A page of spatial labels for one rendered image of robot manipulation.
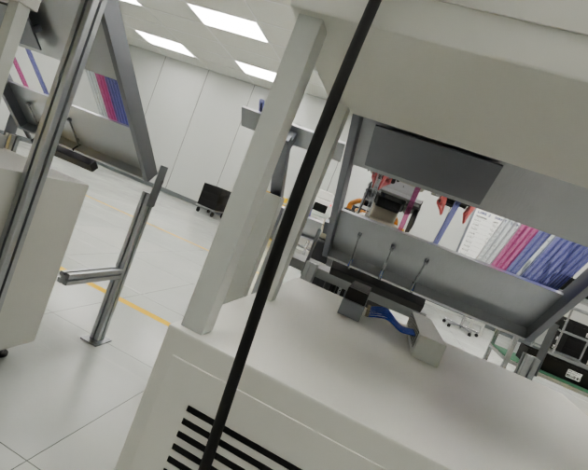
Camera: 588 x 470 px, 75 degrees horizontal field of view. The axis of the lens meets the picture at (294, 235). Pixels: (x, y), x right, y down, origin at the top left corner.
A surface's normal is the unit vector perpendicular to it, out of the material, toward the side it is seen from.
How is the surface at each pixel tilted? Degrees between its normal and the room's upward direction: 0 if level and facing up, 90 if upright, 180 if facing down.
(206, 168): 90
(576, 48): 90
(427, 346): 90
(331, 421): 90
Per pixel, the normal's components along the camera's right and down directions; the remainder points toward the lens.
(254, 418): -0.24, -0.03
